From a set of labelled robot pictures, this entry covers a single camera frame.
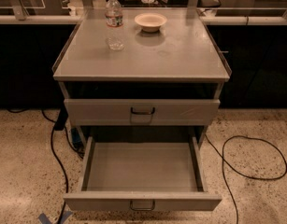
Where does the grey drawer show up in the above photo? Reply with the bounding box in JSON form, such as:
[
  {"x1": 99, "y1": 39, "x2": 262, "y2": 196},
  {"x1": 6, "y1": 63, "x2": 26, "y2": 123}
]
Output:
[
  {"x1": 65, "y1": 99, "x2": 220, "y2": 126},
  {"x1": 64, "y1": 137, "x2": 222, "y2": 212}
]

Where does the grey drawer cabinet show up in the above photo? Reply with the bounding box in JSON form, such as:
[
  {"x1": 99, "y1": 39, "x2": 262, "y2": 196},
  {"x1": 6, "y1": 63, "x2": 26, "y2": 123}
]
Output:
[{"x1": 54, "y1": 8, "x2": 231, "y2": 140}]

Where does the grey top drawer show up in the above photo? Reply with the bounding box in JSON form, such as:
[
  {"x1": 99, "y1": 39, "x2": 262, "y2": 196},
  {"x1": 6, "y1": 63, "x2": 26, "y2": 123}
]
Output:
[{"x1": 65, "y1": 99, "x2": 220, "y2": 126}]

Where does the beige paper bowl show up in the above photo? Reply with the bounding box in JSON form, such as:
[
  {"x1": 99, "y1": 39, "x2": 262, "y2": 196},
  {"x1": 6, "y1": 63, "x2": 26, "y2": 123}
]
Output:
[{"x1": 135, "y1": 13, "x2": 167, "y2": 33}]

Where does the clear plastic water bottle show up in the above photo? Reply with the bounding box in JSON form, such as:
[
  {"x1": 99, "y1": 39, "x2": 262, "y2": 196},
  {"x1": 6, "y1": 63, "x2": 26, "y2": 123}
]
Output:
[{"x1": 105, "y1": 0, "x2": 124, "y2": 50}]

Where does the long counter with dark cabinets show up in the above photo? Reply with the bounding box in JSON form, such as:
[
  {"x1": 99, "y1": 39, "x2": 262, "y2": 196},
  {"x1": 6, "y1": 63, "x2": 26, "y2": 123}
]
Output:
[{"x1": 0, "y1": 21, "x2": 287, "y2": 108}]

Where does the blue tape cross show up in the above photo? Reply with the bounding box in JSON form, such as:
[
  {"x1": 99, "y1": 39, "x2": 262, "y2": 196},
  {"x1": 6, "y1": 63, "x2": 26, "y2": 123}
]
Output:
[{"x1": 37, "y1": 210, "x2": 74, "y2": 224}]

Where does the black top drawer handle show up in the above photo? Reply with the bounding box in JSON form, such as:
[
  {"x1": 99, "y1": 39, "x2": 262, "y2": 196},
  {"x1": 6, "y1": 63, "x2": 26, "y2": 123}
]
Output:
[{"x1": 130, "y1": 107, "x2": 155, "y2": 115}]

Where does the black drawer handle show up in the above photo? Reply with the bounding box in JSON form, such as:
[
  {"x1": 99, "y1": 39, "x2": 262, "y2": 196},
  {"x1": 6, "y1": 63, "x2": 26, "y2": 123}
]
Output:
[
  {"x1": 130, "y1": 107, "x2": 155, "y2": 115},
  {"x1": 129, "y1": 200, "x2": 155, "y2": 211}
]

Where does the black middle drawer handle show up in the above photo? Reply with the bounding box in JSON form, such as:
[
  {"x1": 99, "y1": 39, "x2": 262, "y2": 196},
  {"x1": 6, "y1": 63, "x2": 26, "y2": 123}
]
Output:
[{"x1": 129, "y1": 200, "x2": 155, "y2": 211}]

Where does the black cable on right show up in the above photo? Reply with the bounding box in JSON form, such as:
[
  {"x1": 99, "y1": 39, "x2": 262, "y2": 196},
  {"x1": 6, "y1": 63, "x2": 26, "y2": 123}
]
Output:
[{"x1": 204, "y1": 133, "x2": 287, "y2": 224}]

